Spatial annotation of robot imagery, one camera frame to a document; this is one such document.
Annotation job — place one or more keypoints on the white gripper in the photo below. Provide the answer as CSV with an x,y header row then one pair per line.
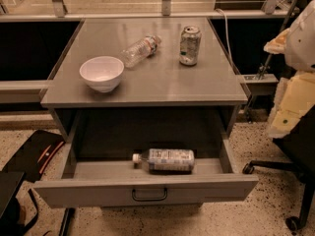
x,y
302,44

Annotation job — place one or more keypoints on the blue plastic bottle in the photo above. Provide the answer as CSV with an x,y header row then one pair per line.
x,y
166,159

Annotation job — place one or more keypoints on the grey cabinet with counter top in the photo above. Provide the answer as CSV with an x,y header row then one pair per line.
x,y
157,81

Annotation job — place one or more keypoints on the clear plastic water bottle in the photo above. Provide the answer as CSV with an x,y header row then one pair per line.
x,y
140,50

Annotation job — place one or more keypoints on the grey open top drawer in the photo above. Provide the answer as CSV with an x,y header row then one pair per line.
x,y
98,172

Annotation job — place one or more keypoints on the black office chair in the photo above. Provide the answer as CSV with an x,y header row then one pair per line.
x,y
299,147

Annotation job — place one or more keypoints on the silver soda can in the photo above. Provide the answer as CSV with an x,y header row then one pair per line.
x,y
190,39

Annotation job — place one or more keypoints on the white bowl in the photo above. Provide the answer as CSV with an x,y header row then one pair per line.
x,y
102,73

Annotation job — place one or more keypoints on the black box at left edge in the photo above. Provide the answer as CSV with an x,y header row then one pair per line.
x,y
10,183

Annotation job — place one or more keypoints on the grey metal bracket with rod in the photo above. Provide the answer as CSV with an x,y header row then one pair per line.
x,y
256,84

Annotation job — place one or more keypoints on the black drawer handle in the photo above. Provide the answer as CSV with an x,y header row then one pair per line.
x,y
149,195

